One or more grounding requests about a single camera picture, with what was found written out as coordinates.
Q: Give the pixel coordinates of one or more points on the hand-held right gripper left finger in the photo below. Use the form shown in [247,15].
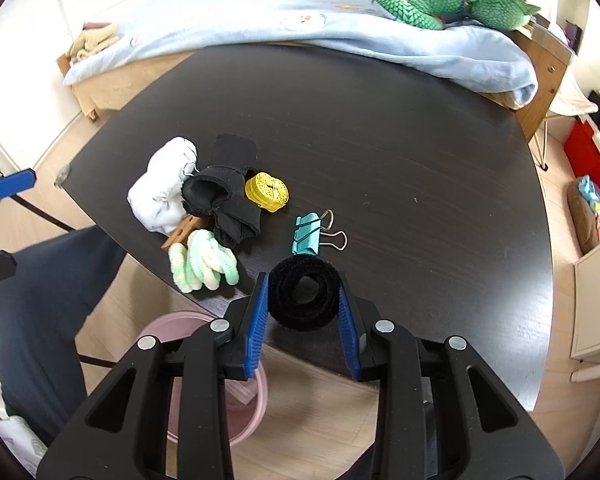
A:
[257,330]

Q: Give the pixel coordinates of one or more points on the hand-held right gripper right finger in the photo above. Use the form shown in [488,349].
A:
[350,335]

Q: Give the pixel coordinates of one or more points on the black velvet roll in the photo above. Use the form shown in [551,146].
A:
[285,310]

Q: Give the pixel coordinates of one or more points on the pink trash bin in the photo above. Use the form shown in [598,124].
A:
[247,415]

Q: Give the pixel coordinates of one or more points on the green white scrunchie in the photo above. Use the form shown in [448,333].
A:
[205,260]

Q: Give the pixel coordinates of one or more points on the teal binder clip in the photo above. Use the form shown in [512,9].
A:
[305,240]

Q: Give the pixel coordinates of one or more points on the white cloth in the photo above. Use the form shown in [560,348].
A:
[155,190]

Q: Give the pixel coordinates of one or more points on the black cloth wrist brace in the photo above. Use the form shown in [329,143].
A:
[230,160]

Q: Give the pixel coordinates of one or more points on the clear table corner protector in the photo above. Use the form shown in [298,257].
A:
[62,176]

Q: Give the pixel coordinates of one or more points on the person's left leg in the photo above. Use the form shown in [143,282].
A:
[45,310]

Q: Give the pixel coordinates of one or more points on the wooden clothespin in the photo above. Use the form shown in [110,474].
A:
[180,232]

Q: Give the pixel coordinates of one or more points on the yellow tape roll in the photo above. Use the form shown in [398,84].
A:
[267,190]

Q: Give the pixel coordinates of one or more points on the beige plush toy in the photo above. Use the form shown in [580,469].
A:
[92,40]

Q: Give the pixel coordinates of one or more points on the white shoe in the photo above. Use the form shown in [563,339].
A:
[20,440]

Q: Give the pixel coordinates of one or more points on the black wooden table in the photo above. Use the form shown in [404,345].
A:
[380,160]

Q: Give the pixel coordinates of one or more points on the white drawer cabinet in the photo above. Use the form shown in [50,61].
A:
[595,305]

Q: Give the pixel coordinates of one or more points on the brown cushion with colourful toys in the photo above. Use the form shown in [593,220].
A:
[582,220]

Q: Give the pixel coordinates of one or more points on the red storage box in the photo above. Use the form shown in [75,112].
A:
[585,150]

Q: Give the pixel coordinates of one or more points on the light blue printed blanket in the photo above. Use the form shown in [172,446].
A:
[280,20]

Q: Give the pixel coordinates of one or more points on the wooden bedside cabinet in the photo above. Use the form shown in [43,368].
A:
[547,60]

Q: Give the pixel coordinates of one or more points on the wooden bed frame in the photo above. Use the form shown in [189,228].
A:
[110,90]

